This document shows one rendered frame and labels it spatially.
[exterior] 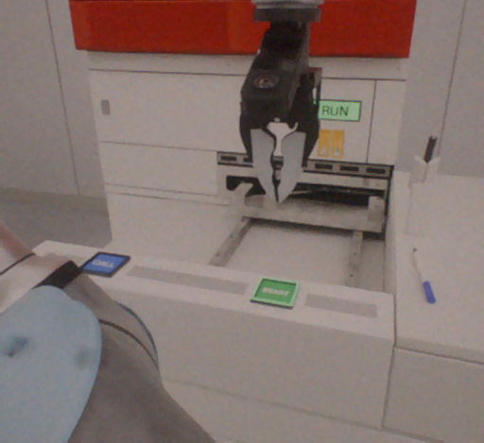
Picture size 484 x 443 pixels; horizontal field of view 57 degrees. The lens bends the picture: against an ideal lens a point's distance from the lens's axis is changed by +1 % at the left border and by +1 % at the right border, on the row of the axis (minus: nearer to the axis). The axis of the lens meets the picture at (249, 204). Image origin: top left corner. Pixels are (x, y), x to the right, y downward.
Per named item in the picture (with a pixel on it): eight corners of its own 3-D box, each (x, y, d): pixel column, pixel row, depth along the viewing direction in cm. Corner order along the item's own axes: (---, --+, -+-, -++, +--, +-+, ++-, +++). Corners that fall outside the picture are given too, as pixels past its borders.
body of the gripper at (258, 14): (321, 116, 54) (329, 8, 50) (310, 132, 47) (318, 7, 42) (262, 113, 56) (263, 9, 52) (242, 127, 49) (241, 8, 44)
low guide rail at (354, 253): (355, 225, 110) (356, 213, 109) (363, 226, 110) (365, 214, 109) (333, 362, 66) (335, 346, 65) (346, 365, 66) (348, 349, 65)
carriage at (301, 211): (238, 202, 116) (238, 193, 115) (381, 219, 106) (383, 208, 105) (228, 214, 109) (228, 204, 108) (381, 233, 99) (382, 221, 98)
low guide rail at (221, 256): (252, 212, 118) (252, 202, 116) (259, 213, 117) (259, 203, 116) (169, 329, 73) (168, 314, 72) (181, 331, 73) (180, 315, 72)
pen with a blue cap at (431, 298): (411, 245, 68) (428, 297, 55) (418, 246, 68) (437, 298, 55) (410, 250, 68) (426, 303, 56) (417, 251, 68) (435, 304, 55)
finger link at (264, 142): (285, 188, 57) (288, 117, 54) (275, 205, 52) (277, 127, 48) (263, 185, 58) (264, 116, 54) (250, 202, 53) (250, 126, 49)
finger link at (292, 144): (309, 190, 56) (314, 119, 53) (302, 208, 51) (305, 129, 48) (285, 188, 57) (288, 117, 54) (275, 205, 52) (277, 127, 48)
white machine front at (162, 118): (109, 189, 134) (90, 50, 119) (387, 220, 113) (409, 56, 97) (103, 192, 131) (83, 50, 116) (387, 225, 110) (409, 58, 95)
